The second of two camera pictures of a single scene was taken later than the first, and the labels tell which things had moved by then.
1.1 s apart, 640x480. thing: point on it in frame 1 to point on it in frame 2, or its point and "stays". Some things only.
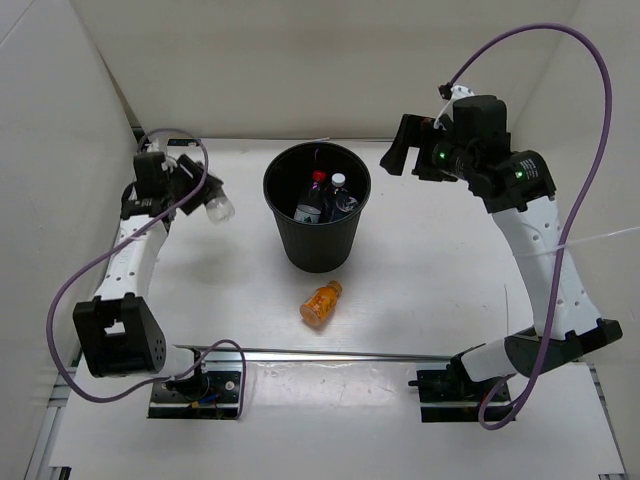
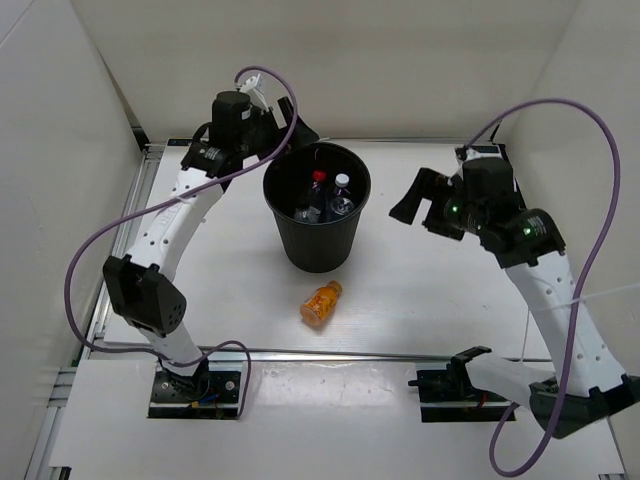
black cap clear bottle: x=220 y=208 to x=309 y=214
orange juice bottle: x=320 y=304 stays
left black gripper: x=191 y=165 to x=265 y=116
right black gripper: x=410 y=134 to x=426 y=184
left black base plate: x=223 y=400 stays
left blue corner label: x=182 y=141 stays
